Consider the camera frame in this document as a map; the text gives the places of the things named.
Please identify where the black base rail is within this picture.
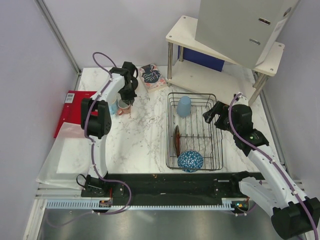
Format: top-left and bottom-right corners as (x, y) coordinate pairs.
(81, 171), (268, 206)

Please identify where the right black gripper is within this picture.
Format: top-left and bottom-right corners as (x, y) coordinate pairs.
(203, 100), (239, 135)

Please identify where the blue plastic tumbler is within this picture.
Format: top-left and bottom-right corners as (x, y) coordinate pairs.
(176, 96), (192, 118)

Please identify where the clear plastic sleeve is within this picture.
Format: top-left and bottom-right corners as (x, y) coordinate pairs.
(36, 122), (98, 190)

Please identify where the red floral plate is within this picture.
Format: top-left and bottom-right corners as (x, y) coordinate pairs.
(173, 125), (181, 157)

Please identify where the blue white patterned bowl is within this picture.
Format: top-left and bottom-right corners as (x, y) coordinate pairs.
(177, 150), (204, 173)

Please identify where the white two-tier shelf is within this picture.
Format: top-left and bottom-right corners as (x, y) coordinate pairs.
(165, 15), (285, 106)

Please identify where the pink ceramic mug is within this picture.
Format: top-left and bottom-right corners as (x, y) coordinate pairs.
(117, 99), (132, 116)

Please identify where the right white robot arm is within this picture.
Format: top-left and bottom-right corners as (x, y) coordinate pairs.
(202, 101), (320, 240)

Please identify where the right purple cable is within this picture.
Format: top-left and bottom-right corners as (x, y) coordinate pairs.
(228, 92), (317, 240)

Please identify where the black wire dish rack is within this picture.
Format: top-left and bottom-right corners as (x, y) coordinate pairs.
(165, 92), (224, 171)

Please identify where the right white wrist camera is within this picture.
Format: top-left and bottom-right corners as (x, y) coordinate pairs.
(233, 92), (249, 106)

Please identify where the light blue ceramic mug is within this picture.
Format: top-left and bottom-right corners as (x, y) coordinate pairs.
(108, 97), (118, 116)

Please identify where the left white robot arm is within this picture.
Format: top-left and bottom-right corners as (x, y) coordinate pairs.
(80, 61), (138, 198)

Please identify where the grey ring binder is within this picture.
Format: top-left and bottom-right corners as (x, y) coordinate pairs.
(195, 0), (298, 69)

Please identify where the white cable duct rail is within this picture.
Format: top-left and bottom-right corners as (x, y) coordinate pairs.
(46, 197), (258, 210)

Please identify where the red plastic folder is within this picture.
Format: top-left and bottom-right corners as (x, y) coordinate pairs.
(53, 90), (96, 138)

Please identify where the floral cover book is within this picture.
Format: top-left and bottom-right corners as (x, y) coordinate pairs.
(138, 64), (168, 93)

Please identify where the blue folder under shelf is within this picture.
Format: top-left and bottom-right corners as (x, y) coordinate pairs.
(183, 48), (225, 72)

